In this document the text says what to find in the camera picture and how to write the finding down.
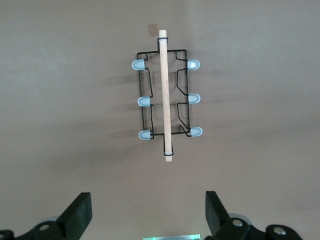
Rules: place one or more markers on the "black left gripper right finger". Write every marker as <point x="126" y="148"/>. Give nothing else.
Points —
<point x="216" y="215"/>

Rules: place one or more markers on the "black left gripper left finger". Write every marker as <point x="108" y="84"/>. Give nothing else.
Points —
<point x="75" y="217"/>

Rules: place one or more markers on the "shiny metal strip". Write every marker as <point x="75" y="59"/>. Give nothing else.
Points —
<point x="172" y="237"/>

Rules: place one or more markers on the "brown tape square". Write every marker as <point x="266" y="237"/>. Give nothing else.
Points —
<point x="152" y="28"/>

